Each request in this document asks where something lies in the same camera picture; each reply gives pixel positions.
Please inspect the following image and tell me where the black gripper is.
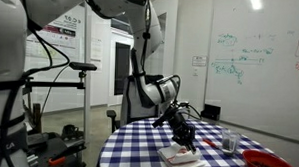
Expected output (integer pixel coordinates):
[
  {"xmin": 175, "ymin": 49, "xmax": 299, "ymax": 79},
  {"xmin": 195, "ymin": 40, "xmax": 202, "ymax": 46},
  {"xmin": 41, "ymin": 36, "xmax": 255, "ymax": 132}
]
[{"xmin": 152, "ymin": 106, "xmax": 196, "ymax": 153}]

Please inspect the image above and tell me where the white towel with red stripes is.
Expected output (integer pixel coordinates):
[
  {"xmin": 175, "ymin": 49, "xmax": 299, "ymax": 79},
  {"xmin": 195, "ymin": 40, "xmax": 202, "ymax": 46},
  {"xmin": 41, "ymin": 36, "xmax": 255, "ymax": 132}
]
[{"xmin": 157, "ymin": 143, "xmax": 206, "ymax": 167}]

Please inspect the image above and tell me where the red marker pen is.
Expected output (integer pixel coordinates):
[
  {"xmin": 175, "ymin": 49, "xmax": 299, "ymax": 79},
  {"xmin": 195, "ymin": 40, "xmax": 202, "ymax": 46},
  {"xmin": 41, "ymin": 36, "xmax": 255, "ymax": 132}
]
[{"xmin": 203, "ymin": 138, "xmax": 220, "ymax": 149}]

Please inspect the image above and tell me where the clear glass with beans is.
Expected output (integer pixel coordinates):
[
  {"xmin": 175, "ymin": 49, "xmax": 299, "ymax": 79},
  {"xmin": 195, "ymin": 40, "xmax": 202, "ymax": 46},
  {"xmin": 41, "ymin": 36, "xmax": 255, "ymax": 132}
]
[{"xmin": 221, "ymin": 129, "xmax": 240, "ymax": 155}]

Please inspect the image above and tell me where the red bowl with beans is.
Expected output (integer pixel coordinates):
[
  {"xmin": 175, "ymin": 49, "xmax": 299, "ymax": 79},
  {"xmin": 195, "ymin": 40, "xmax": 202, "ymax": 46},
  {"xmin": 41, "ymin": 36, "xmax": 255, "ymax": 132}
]
[{"xmin": 242, "ymin": 150, "xmax": 292, "ymax": 167}]

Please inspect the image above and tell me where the black camera on stand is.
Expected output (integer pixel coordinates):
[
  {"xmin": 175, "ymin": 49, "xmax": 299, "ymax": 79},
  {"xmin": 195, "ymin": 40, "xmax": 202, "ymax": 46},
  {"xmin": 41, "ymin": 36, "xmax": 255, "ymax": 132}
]
[{"xmin": 69, "ymin": 62, "xmax": 97, "ymax": 71}]

